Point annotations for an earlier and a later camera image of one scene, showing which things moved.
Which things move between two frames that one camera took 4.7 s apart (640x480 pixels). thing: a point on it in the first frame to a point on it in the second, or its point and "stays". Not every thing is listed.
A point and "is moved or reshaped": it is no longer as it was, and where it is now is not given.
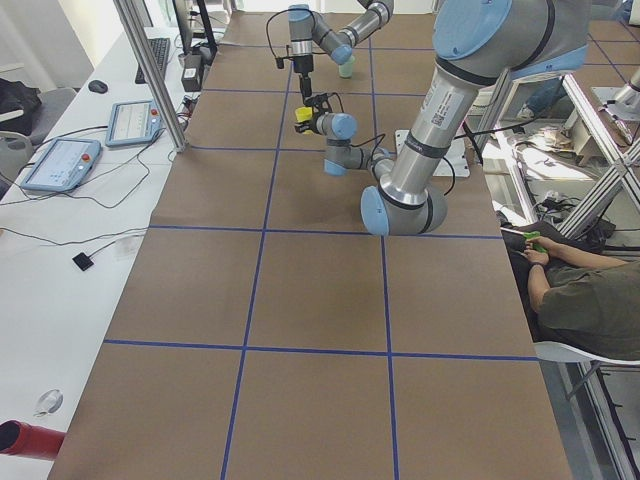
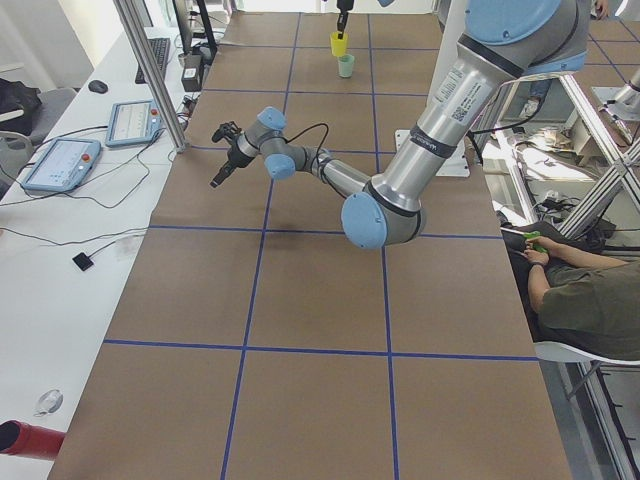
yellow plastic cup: (303, 113) is moved or reshaped
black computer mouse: (98, 86) stays
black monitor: (196, 34) stays
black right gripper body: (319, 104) to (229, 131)
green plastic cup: (345, 70) stays
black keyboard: (160, 47) stays
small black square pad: (83, 261) stays
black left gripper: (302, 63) to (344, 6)
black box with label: (192, 73) stays
